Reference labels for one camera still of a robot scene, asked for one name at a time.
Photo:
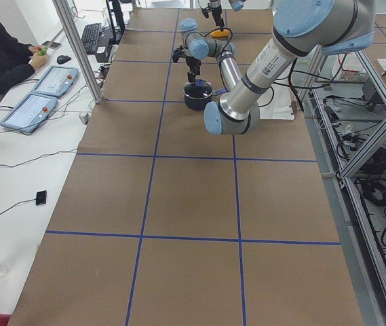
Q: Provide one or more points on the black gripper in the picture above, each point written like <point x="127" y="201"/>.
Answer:
<point x="192" y="63"/>
<point x="216" y="11"/>

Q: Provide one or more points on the glass pot lid blue knob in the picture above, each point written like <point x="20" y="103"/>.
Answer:
<point x="200" y="89"/>

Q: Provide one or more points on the yellow corn cob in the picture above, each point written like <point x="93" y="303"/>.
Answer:
<point x="218" y="33"/>

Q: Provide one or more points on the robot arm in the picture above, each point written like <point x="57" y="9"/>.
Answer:
<point x="235" y="5"/>
<point x="339" y="27"/>

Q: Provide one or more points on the dark blue saucepan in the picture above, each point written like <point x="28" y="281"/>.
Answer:
<point x="199" y="104"/>

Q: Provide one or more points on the black keyboard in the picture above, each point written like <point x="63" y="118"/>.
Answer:
<point x="90" y="37"/>

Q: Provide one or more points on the black computer mouse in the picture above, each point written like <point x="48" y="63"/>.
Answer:
<point x="62" y="59"/>

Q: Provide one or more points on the upper teach pendant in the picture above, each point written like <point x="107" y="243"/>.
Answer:
<point x="56" y="81"/>

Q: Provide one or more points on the teach pendant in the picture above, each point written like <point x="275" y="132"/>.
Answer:
<point x="29" y="113"/>
<point x="56" y="81"/>

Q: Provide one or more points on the black smartphone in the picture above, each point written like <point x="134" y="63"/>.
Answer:
<point x="52" y="45"/>

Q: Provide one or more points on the brown paper table mat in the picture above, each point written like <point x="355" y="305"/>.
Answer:
<point x="161" y="223"/>

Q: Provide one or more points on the lower teach pendant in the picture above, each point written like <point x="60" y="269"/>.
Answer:
<point x="29" y="113"/>

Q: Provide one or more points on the seated person black sweater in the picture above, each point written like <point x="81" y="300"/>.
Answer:
<point x="18" y="61"/>

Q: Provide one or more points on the black small device on table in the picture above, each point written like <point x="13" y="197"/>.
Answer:
<point x="41" y="197"/>

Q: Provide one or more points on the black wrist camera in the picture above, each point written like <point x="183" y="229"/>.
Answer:
<point x="206" y="11"/>

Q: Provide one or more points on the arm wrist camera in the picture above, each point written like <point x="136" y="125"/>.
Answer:
<point x="177" y="54"/>

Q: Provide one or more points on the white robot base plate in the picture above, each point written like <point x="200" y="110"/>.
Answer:
<point x="275" y="104"/>

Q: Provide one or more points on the aluminium frame post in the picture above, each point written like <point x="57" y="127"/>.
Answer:
<point x="68" y="24"/>

